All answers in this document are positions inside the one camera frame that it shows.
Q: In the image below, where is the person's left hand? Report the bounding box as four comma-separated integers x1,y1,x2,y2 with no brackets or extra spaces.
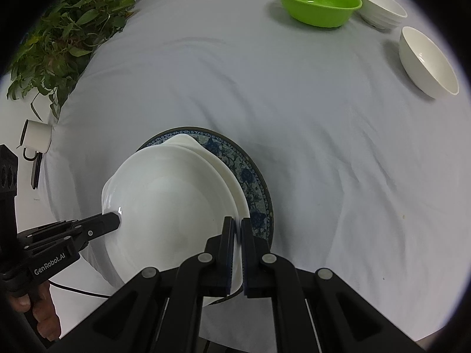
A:
9,281,62,341

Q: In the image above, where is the white ribbed bowl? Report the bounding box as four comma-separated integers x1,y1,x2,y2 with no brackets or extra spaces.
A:
351,0,408,30

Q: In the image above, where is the black rectangular device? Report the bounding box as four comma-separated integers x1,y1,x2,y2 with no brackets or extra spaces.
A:
30,152,42,191

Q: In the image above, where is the blue patterned plate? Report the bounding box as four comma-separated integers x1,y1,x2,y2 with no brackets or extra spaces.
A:
136,127,275,307

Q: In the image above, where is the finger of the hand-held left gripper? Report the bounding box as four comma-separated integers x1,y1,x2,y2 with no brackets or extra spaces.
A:
18,211,123,255

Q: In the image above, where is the black cable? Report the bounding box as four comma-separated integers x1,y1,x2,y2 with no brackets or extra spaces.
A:
48,280,112,299

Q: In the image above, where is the white smooth bowl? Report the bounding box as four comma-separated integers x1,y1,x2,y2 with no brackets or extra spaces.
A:
399,26,460,99

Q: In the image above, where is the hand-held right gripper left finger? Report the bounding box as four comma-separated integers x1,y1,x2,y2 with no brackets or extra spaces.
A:
49,217,236,353

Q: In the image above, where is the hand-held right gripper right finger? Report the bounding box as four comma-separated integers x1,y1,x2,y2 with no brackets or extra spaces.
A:
240,217,424,353

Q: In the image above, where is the white enamel mug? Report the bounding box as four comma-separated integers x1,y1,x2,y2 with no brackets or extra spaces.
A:
20,119,52,161

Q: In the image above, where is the green leafy potted plant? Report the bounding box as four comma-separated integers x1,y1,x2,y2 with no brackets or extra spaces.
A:
6,0,148,120

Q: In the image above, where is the green plastic bowl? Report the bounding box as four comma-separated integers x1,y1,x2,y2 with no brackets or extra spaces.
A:
271,0,363,29

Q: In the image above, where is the grey tablecloth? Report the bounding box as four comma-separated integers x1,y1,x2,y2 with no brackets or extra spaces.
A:
48,0,471,343

